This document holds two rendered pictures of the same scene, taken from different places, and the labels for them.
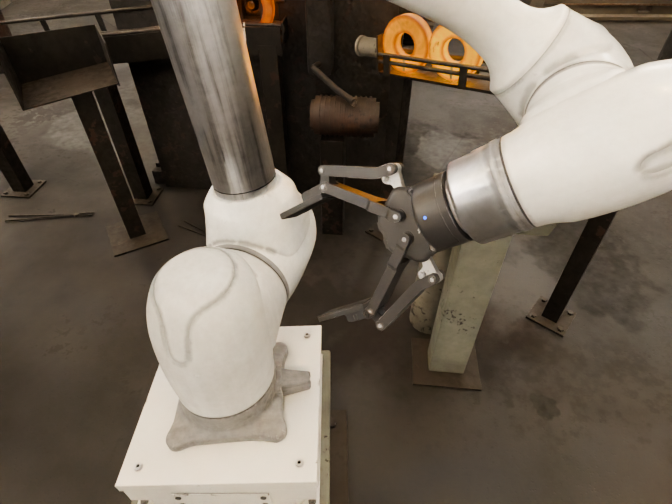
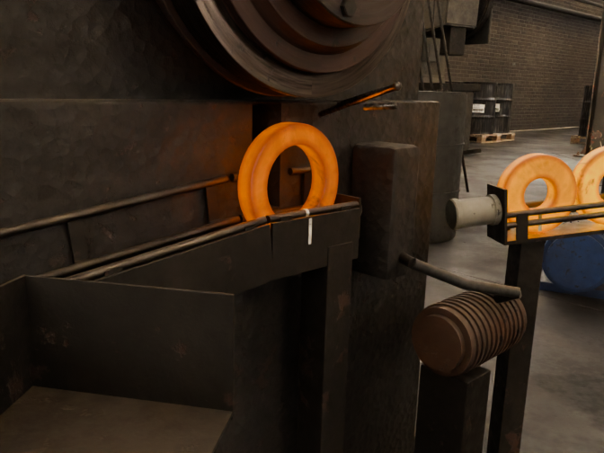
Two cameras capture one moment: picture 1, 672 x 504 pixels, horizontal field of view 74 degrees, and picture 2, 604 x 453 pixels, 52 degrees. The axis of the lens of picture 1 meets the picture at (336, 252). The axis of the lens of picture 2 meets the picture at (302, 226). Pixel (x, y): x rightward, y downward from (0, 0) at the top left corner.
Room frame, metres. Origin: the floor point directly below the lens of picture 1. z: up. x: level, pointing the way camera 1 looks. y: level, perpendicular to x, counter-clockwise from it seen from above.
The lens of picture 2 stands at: (0.92, 0.99, 0.90)
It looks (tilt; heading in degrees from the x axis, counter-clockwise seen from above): 13 degrees down; 310
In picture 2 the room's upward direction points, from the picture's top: 2 degrees clockwise
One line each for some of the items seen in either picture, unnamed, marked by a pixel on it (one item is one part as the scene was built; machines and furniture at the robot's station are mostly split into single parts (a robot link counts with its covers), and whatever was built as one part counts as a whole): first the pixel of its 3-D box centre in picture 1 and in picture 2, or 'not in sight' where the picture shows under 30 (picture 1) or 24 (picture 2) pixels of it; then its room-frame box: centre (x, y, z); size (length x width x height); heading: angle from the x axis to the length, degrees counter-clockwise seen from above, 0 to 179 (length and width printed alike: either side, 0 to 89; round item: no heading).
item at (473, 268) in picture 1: (465, 293); not in sight; (0.74, -0.32, 0.31); 0.24 x 0.16 x 0.62; 84
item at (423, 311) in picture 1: (440, 261); not in sight; (0.90, -0.30, 0.26); 0.12 x 0.12 x 0.52
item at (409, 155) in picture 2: (320, 32); (381, 208); (1.52, 0.05, 0.68); 0.11 x 0.08 x 0.24; 174
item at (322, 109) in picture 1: (344, 169); (461, 426); (1.37, -0.03, 0.27); 0.22 x 0.13 x 0.53; 84
